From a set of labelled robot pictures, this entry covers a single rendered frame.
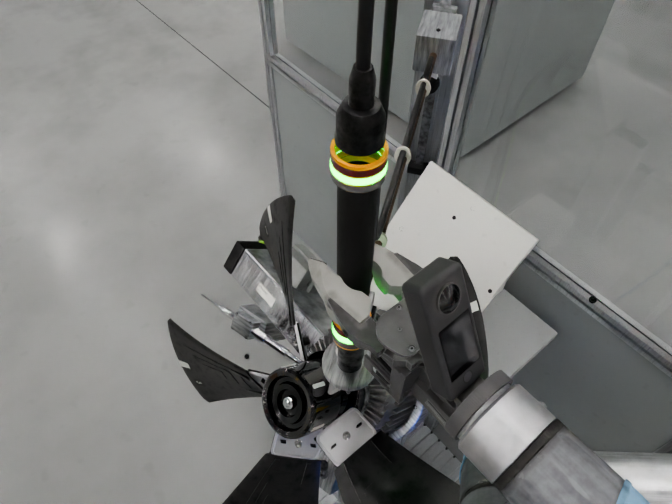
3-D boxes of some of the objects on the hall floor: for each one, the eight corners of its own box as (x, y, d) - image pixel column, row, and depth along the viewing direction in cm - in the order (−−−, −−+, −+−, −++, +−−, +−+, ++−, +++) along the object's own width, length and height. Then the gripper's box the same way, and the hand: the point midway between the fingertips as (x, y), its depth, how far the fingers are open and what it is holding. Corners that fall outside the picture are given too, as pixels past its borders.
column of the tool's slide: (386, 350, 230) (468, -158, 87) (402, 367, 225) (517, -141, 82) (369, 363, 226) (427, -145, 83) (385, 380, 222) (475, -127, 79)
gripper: (428, 471, 47) (286, 311, 57) (512, 393, 52) (367, 257, 62) (443, 439, 40) (280, 264, 50) (538, 352, 45) (370, 207, 55)
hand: (336, 251), depth 53 cm, fingers closed on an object, 4 cm apart
